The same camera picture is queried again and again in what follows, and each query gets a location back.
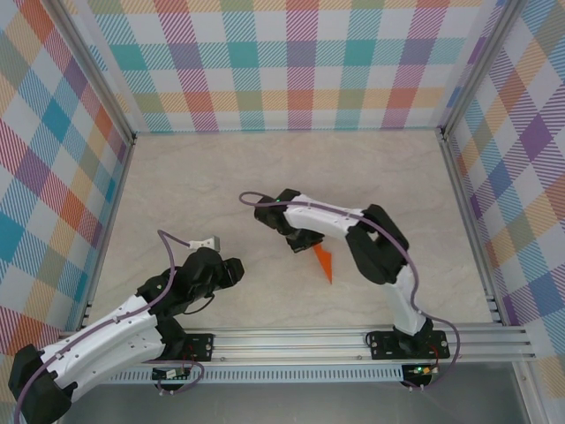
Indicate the orange paper sheet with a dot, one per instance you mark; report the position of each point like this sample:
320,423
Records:
326,262

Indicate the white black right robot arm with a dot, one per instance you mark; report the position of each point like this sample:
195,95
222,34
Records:
379,247

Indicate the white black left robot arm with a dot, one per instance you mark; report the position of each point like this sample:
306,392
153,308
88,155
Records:
101,340

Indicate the small left circuit board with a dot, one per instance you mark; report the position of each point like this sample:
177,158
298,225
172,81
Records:
170,374

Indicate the small circuit board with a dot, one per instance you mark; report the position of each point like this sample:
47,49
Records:
170,374
421,370

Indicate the small right circuit board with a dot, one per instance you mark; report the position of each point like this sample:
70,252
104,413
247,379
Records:
421,370

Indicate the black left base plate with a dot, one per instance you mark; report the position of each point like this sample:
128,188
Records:
203,346

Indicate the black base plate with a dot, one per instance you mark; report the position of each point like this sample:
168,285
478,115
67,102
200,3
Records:
381,346
203,346

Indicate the aluminium side rail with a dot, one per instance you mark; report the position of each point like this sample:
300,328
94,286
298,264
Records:
472,234
108,234

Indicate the long aluminium mounting rail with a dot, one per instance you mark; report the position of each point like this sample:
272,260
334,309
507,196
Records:
287,344

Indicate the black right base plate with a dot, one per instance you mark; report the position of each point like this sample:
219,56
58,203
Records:
381,346

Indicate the aluminium frame post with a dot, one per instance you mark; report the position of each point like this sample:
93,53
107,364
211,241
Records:
92,70
481,70

